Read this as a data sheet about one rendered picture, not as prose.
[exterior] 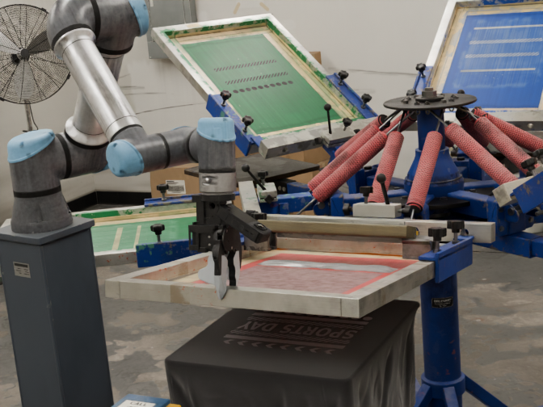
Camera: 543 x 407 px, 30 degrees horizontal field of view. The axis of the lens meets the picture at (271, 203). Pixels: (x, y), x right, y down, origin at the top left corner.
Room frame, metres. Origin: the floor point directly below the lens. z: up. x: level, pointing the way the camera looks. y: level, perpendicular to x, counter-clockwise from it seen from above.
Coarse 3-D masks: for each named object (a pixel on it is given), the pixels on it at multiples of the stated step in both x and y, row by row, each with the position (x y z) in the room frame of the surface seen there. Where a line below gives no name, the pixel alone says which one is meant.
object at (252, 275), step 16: (272, 256) 2.59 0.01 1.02; (288, 256) 2.59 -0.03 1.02; (304, 256) 2.58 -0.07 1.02; (320, 256) 2.58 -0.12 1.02; (336, 256) 2.57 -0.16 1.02; (240, 272) 2.34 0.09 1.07; (256, 272) 2.34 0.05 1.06; (272, 272) 2.33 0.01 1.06; (288, 272) 2.33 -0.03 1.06; (304, 272) 2.33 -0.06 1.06
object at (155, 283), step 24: (288, 240) 2.70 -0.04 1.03; (312, 240) 2.67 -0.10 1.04; (168, 264) 2.27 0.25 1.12; (192, 264) 2.33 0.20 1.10; (432, 264) 2.23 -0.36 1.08; (120, 288) 2.06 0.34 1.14; (144, 288) 2.03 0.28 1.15; (168, 288) 2.01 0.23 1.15; (192, 288) 1.98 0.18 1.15; (240, 288) 1.95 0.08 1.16; (264, 288) 1.94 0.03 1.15; (360, 288) 1.92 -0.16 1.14; (384, 288) 1.94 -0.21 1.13; (408, 288) 2.07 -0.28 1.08; (288, 312) 1.88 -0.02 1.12; (312, 312) 1.86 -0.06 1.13; (336, 312) 1.83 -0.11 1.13; (360, 312) 1.82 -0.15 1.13
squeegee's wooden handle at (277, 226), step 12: (276, 228) 2.51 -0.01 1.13; (288, 228) 2.49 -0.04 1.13; (300, 228) 2.48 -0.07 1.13; (312, 228) 2.46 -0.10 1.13; (324, 228) 2.45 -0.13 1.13; (336, 228) 2.44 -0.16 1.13; (348, 228) 2.42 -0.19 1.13; (360, 228) 2.41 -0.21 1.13; (372, 228) 2.39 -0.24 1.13; (384, 228) 2.38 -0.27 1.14; (396, 228) 2.37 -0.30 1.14; (408, 228) 2.36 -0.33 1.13
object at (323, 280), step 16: (320, 272) 2.32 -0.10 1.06; (336, 272) 2.32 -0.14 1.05; (352, 272) 2.31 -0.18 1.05; (368, 272) 2.31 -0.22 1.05; (272, 288) 2.12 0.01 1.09; (288, 288) 2.12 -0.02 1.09; (304, 288) 2.11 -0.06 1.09; (320, 288) 2.11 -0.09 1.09; (336, 288) 2.11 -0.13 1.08; (352, 288) 2.10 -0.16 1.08
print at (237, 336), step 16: (256, 320) 2.32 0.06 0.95; (272, 320) 2.31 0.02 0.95; (288, 320) 2.30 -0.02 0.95; (304, 320) 2.29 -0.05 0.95; (320, 320) 2.28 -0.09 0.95; (336, 320) 2.27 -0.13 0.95; (352, 320) 2.26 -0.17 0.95; (368, 320) 2.25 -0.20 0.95; (224, 336) 2.23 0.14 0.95; (240, 336) 2.22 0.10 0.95; (256, 336) 2.21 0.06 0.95; (272, 336) 2.20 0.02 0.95; (288, 336) 2.19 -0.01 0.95; (304, 336) 2.18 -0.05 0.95; (320, 336) 2.18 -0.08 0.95; (336, 336) 2.17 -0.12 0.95; (352, 336) 2.16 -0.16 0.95; (320, 352) 2.08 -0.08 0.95; (336, 352) 2.07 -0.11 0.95
